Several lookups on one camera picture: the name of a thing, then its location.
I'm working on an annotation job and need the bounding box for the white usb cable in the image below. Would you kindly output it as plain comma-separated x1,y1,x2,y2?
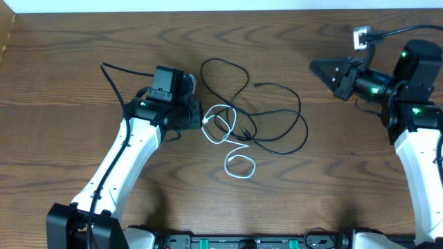
201,104,257,180

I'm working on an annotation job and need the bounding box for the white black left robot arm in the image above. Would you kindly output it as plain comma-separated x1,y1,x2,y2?
46,66,202,248

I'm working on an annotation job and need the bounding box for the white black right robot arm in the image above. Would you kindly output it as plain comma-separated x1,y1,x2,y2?
309,39,442,248

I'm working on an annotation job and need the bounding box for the black left camera cable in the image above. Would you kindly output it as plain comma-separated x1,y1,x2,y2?
85,61,155,249

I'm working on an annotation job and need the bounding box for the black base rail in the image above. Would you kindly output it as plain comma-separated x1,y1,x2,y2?
154,233,340,249

